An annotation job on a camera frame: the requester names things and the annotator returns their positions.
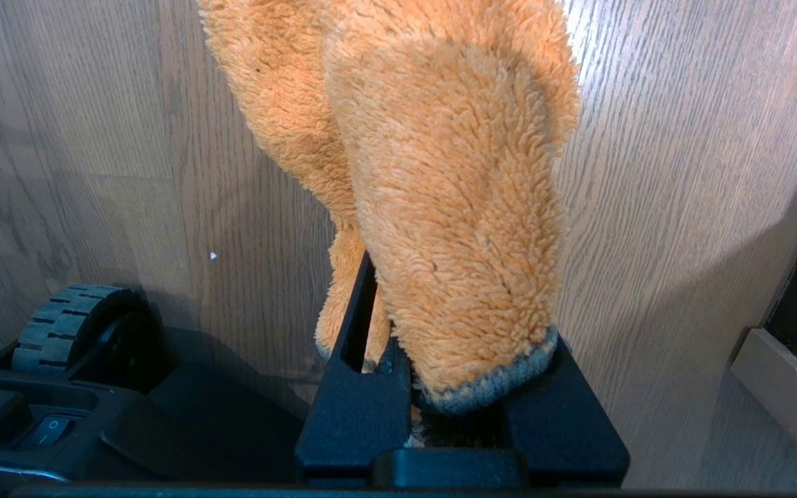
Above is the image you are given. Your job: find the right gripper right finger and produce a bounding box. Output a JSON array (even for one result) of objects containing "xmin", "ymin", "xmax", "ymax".
[{"xmin": 506, "ymin": 336, "xmax": 630, "ymax": 486}]

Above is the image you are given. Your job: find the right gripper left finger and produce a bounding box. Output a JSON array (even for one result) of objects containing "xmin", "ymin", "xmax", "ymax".
[{"xmin": 295, "ymin": 252, "xmax": 413, "ymax": 485}]

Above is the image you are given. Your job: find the orange fluffy cloth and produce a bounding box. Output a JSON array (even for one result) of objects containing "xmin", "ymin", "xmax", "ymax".
[{"xmin": 196, "ymin": 0, "xmax": 582, "ymax": 416}]

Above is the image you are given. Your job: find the beige furniture frame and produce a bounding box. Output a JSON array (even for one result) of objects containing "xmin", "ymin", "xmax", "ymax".
[{"xmin": 731, "ymin": 97, "xmax": 797, "ymax": 483}]

